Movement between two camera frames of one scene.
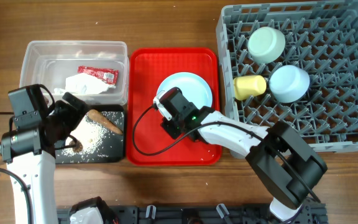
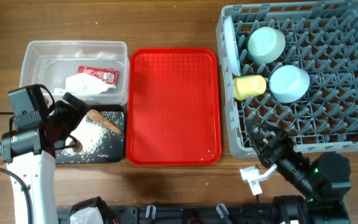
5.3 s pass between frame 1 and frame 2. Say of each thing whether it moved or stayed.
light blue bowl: stayed
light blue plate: moved
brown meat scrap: stayed
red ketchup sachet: stayed
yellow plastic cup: stayed
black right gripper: moved
